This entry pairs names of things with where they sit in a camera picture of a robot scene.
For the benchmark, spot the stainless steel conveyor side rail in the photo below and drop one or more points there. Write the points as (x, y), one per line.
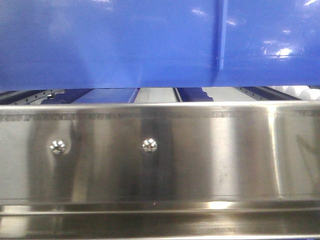
(228, 170)

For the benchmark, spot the right rail screw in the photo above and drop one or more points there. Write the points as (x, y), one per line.
(149, 145)

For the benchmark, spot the rail screw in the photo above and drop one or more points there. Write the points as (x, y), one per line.
(149, 145)
(58, 147)

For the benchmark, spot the white conveyor roller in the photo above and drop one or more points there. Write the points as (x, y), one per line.
(310, 94)

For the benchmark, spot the left rail screw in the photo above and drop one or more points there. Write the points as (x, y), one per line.
(58, 147)

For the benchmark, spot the blue plastic bin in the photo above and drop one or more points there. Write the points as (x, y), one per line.
(89, 44)

